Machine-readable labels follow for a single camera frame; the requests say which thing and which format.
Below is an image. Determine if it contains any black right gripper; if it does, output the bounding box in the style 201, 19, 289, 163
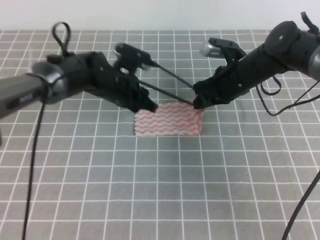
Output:
192, 66, 249, 110

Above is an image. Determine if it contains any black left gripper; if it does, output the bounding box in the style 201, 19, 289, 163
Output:
99, 67, 158, 113

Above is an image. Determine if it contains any pink white wavy striped towel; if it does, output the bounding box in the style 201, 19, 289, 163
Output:
134, 102, 204, 137

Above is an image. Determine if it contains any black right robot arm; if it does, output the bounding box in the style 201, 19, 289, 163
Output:
193, 21, 320, 109

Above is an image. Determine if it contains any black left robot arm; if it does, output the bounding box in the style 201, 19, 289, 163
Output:
0, 51, 158, 118

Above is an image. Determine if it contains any grey grid tablecloth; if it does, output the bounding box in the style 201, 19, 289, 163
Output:
0, 30, 320, 240

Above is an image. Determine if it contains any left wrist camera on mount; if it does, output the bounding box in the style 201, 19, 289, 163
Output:
113, 42, 157, 75

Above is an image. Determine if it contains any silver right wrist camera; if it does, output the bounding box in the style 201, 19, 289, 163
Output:
199, 37, 246, 60

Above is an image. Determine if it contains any black right camera cable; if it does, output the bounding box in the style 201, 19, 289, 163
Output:
259, 11, 320, 240

